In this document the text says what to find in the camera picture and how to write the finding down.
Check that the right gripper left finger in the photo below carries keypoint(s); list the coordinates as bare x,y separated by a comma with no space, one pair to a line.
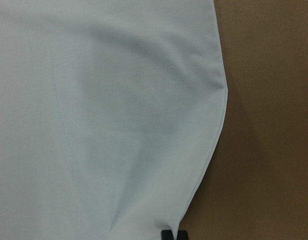
167,235

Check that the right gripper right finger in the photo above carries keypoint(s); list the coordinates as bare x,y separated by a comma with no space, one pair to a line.
182,235

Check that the light blue t-shirt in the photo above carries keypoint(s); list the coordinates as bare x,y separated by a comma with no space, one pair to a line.
110,112

